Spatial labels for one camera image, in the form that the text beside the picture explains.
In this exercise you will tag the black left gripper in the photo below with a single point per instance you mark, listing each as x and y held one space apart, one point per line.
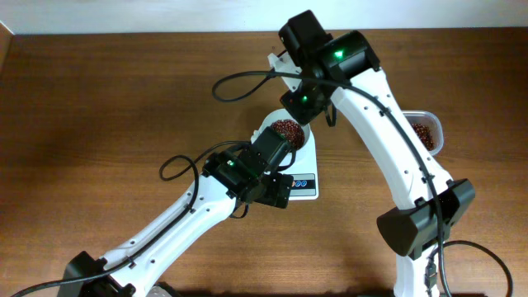
275 143

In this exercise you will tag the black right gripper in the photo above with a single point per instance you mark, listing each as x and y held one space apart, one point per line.
300 107

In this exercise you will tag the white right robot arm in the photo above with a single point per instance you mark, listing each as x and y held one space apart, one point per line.
327 75

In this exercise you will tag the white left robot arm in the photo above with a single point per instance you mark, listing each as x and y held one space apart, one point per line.
240 175

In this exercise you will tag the white digital kitchen scale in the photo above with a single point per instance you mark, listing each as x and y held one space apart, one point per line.
305 170

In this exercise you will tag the white round bowl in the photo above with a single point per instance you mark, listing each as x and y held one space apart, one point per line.
280 114

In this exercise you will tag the red beans in bowl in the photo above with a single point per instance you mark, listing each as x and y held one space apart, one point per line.
290 130

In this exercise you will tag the red adzuki beans in container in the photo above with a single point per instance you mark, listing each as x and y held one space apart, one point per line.
424 134

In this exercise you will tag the clear plastic bean container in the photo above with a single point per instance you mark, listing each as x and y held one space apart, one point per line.
432 122

